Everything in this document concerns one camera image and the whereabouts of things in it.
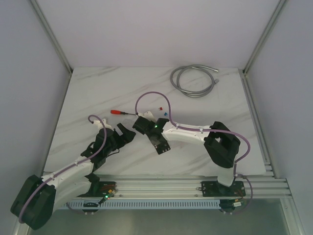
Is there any black fuse box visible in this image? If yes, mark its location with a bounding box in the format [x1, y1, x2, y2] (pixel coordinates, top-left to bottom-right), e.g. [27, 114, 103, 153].
[150, 137, 171, 155]

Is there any red handled screwdriver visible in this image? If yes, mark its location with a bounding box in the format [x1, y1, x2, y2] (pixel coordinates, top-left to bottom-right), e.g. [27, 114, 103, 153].
[110, 110, 136, 116]

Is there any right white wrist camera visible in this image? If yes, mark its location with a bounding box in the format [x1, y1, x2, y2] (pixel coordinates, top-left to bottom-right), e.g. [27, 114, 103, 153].
[137, 111, 156, 122]

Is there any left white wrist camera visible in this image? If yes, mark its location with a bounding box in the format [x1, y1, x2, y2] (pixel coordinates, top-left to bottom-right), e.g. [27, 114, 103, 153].
[92, 118, 113, 130]

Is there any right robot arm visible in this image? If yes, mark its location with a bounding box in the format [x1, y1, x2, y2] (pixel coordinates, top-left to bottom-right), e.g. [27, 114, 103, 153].
[133, 117, 241, 195]

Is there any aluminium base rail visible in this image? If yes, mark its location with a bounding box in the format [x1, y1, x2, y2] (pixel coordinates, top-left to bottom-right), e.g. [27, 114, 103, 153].
[99, 175, 292, 199]

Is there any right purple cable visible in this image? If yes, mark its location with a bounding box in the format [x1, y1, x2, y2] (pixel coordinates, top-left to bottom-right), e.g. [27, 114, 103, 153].
[134, 91, 254, 216]

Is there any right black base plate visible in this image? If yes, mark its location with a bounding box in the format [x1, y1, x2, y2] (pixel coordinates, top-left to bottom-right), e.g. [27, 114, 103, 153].
[198, 181, 246, 197]

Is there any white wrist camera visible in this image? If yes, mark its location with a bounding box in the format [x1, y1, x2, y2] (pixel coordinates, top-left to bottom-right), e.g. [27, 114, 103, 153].
[137, 111, 156, 122]
[92, 118, 113, 130]

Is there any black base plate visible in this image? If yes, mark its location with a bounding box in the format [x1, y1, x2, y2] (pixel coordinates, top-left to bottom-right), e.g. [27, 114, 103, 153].
[81, 181, 116, 197]
[198, 181, 246, 197]

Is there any coiled grey metal hose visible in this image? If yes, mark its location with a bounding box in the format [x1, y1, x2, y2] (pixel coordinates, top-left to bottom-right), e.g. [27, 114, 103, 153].
[170, 64, 220, 99]

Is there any slotted grey cable duct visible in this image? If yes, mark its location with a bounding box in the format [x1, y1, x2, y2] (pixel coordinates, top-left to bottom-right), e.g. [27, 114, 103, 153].
[61, 199, 221, 210]

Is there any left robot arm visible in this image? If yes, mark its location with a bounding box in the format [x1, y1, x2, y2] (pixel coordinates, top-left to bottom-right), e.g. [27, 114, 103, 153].
[10, 123, 136, 230]

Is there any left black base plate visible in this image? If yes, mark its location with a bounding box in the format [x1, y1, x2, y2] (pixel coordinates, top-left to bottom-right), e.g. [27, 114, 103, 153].
[81, 181, 116, 197]

